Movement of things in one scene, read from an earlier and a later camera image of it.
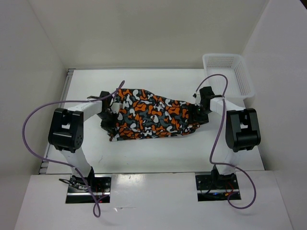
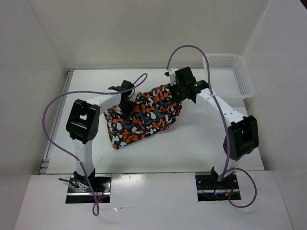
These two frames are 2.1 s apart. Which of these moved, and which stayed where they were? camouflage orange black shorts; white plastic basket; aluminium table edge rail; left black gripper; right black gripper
Moved: right black gripper; camouflage orange black shorts; left black gripper
Stayed: aluminium table edge rail; white plastic basket
